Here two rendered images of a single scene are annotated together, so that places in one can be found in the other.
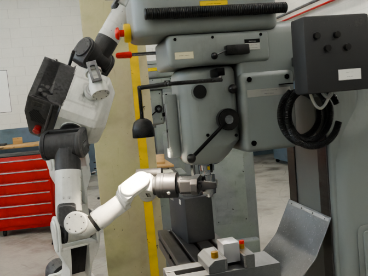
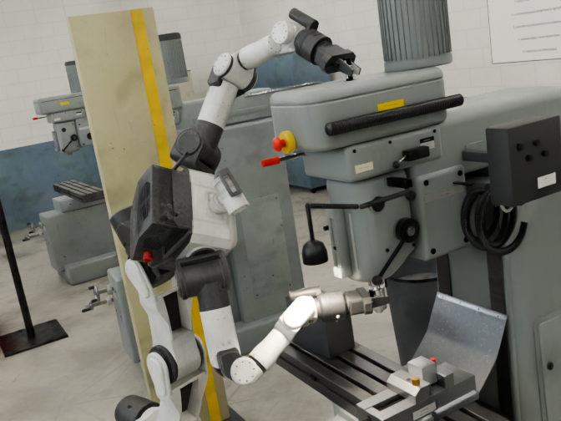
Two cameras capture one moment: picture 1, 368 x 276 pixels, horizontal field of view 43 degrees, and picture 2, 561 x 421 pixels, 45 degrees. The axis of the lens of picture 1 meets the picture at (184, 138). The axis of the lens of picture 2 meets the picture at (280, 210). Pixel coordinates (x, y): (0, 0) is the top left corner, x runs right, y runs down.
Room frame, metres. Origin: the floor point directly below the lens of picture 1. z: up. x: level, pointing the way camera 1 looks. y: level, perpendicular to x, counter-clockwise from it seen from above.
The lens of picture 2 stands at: (-0.20, 0.67, 2.00)
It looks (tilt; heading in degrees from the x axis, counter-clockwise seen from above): 13 degrees down; 345
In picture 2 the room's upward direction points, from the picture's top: 9 degrees counter-clockwise
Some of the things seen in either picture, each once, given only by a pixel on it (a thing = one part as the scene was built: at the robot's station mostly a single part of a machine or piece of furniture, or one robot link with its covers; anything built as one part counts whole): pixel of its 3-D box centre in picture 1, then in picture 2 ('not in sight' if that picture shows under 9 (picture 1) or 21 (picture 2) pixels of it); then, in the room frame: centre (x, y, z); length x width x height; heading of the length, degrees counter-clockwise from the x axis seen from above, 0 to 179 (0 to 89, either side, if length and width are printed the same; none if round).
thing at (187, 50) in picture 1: (210, 52); (371, 150); (1.60, -0.11, 1.68); 0.34 x 0.24 x 0.10; 102
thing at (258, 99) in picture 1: (256, 110); (419, 207); (1.63, -0.26, 1.47); 0.24 x 0.19 x 0.26; 12
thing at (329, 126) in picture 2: (217, 10); (396, 114); (1.45, -0.14, 1.79); 0.45 x 0.04 x 0.04; 102
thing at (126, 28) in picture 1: (127, 33); (286, 142); (1.54, 0.15, 1.76); 0.06 x 0.02 x 0.06; 12
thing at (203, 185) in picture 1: (207, 185); (380, 301); (1.56, -0.06, 1.23); 0.06 x 0.02 x 0.03; 80
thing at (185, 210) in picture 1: (190, 212); (319, 319); (1.99, 0.00, 1.04); 0.22 x 0.12 x 0.20; 19
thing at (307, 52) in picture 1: (332, 54); (527, 159); (1.32, -0.44, 1.62); 0.20 x 0.09 x 0.21; 102
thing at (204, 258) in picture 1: (212, 259); (408, 386); (1.41, -0.05, 1.03); 0.12 x 0.06 x 0.04; 14
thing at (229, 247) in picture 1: (228, 249); (422, 371); (1.42, -0.11, 1.05); 0.06 x 0.05 x 0.06; 14
